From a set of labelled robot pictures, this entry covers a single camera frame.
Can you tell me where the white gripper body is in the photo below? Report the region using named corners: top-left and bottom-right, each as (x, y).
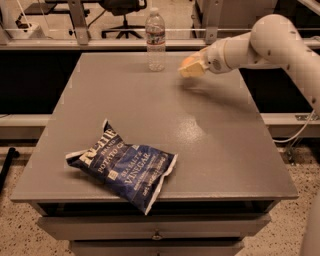
top-left (204, 41), bottom-right (231, 74)

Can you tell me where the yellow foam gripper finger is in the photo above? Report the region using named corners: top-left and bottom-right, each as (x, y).
top-left (179, 63), bottom-right (208, 78)
top-left (190, 47), bottom-right (208, 63)

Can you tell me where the orange fruit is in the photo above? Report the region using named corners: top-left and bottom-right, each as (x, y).
top-left (182, 56), bottom-right (197, 68)

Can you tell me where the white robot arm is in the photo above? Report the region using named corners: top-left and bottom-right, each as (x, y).
top-left (179, 14), bottom-right (320, 113)

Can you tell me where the clear plastic water bottle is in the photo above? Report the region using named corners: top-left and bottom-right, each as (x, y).
top-left (145, 7), bottom-right (166, 72)

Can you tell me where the black office chair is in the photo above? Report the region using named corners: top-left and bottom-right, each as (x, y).
top-left (99, 0), bottom-right (147, 39)

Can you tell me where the blue potato chip bag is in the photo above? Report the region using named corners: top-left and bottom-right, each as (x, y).
top-left (66, 120), bottom-right (178, 215)

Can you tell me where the lower grey table drawer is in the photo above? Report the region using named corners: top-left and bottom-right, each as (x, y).
top-left (70, 240), bottom-right (244, 256)

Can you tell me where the grey table drawer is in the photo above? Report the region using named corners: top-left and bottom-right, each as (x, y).
top-left (70, 240), bottom-right (244, 256)
top-left (37, 214), bottom-right (271, 240)

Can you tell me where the black pole on floor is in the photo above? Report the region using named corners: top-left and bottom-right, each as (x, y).
top-left (0, 147), bottom-right (19, 193)

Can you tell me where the white cable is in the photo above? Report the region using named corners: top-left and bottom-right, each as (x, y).
top-left (272, 109), bottom-right (316, 144)

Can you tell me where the grey metal frame rail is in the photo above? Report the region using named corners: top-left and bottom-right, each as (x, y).
top-left (0, 37), bottom-right (320, 52)

